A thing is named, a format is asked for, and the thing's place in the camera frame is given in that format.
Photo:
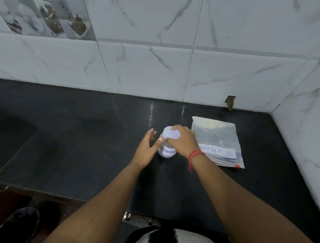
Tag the person's right hand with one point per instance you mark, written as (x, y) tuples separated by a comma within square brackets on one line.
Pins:
[(186, 142)]

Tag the person's left hand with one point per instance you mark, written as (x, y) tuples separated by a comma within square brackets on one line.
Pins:
[(145, 152)]

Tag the white jar lid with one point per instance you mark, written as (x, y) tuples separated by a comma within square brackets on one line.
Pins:
[(170, 134)]

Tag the small clear plastic jar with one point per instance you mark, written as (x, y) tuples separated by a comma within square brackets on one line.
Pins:
[(166, 151)]

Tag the clear milk powder zip bag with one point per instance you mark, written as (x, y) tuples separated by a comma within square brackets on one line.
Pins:
[(220, 140)]

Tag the person's right forearm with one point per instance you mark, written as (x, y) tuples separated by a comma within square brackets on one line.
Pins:
[(237, 205)]

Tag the person's left forearm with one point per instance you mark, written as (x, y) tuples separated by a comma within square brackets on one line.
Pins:
[(105, 207)]

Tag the red thread wristband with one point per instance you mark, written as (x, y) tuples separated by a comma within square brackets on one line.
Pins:
[(195, 154)]

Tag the white and black mesh shirt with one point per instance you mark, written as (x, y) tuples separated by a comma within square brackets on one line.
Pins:
[(190, 237)]

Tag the black shoe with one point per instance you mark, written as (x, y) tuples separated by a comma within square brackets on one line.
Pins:
[(20, 224)]

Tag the brown wall pipe outlet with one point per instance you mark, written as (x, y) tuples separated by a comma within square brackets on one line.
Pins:
[(230, 102)]

